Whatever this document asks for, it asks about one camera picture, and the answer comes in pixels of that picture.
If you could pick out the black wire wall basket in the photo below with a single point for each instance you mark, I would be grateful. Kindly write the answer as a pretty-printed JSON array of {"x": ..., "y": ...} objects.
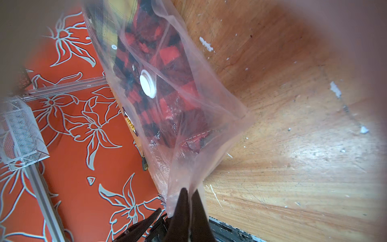
[{"x": 22, "y": 82}]

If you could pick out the white vacuum bag valve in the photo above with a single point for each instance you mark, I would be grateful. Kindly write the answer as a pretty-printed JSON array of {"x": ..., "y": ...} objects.
[{"x": 148, "y": 84}]

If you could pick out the yellow green plaid shirt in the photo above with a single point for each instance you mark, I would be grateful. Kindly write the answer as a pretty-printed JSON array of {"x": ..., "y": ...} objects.
[{"x": 104, "y": 21}]

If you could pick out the red black plaid shirt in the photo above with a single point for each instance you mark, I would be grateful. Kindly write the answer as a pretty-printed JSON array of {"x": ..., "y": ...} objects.
[{"x": 170, "y": 118}]

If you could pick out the clear plastic vacuum bag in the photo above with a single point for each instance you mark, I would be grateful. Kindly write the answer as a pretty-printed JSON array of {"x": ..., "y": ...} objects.
[{"x": 175, "y": 168}]

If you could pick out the black handled screwdriver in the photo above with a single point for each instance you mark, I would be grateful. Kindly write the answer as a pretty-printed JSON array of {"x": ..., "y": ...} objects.
[{"x": 144, "y": 163}]

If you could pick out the white wire wall basket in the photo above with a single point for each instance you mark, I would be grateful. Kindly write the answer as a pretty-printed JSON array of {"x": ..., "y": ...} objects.
[{"x": 21, "y": 141}]

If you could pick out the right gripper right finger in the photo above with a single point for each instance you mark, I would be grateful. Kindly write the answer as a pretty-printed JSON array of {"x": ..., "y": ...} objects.
[{"x": 200, "y": 229}]

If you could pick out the small picture card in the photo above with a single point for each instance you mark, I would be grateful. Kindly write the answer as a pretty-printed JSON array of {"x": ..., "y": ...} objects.
[{"x": 130, "y": 123}]

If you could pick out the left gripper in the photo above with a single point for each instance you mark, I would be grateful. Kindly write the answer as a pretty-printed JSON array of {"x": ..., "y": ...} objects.
[{"x": 152, "y": 229}]

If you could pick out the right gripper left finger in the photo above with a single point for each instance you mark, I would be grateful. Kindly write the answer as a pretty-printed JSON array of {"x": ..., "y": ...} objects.
[{"x": 179, "y": 225}]

